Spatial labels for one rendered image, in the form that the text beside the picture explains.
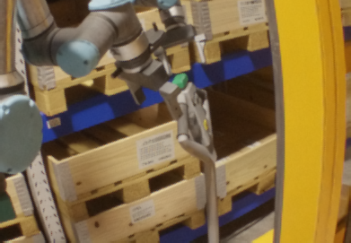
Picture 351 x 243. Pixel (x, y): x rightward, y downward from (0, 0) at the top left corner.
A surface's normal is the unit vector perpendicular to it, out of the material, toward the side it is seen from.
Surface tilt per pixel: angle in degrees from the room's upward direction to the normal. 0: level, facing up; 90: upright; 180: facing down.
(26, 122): 95
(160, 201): 90
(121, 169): 90
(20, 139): 95
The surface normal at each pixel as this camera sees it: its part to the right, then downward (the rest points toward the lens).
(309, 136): -0.81, 0.28
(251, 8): 0.57, 0.22
